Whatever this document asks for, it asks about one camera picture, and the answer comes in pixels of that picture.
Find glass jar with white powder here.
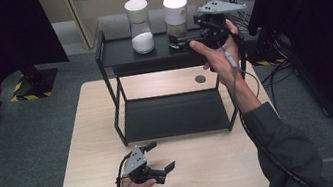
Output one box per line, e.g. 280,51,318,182
123,0,157,56

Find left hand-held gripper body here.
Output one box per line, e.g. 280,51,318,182
119,142,169,187

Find black floor cables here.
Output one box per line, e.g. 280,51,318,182
257,57,304,112

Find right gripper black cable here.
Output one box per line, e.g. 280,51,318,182
219,25,310,187

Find round table cable grommet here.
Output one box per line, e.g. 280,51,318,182
194,73,207,85

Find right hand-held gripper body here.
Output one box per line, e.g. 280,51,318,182
190,0,254,52

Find person's right hand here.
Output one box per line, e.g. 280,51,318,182
186,17,248,93

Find black metal shelf rack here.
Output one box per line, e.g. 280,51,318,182
89,0,264,150

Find glass jar with dark contents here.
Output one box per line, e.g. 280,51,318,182
161,0,195,51

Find stand base with striped tape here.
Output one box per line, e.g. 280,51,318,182
6,61,62,104

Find black equipment stand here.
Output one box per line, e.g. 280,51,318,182
241,23,287,69

